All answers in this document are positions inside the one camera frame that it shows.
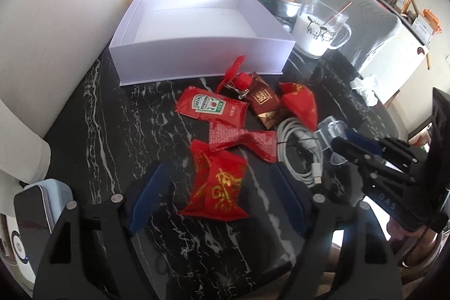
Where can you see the red ketchup sachet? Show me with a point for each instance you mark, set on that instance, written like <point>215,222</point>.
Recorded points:
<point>204,105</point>

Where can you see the steel bowl with fruit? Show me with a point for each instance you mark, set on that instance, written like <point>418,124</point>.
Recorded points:
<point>284,8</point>

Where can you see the grey leaf pattern chair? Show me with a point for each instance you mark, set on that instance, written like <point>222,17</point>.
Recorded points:
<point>372,26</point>

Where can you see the dark red tea packet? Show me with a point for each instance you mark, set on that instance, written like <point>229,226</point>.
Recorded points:
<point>263,101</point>

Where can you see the white gift box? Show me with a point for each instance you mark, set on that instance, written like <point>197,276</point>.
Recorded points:
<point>159,40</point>

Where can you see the clear plastic cup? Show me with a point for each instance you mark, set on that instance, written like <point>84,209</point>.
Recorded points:
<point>327,130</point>

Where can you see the glass mug with milk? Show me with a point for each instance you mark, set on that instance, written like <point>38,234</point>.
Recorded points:
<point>319,28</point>

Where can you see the large red snack packet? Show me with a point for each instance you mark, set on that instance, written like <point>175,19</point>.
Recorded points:
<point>218,181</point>

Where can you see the red twisted candy wrapper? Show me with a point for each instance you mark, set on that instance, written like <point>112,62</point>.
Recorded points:
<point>262,143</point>

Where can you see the crumpled white tissue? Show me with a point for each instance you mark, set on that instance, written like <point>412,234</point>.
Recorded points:
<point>364,88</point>

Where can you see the small red toy fan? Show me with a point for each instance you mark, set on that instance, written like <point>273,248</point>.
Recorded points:
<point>235,79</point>

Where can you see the red gold snack packet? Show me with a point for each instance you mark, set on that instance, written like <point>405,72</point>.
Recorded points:
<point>300,100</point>

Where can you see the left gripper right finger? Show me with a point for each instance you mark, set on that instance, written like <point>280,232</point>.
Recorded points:
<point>366,267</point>

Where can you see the smartphone on left gripper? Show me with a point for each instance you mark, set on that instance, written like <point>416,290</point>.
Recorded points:
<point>34,226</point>

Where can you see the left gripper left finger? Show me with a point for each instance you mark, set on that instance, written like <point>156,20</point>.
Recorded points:
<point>90,254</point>

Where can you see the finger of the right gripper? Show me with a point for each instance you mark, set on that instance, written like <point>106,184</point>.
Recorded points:
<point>367,163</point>
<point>390,149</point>

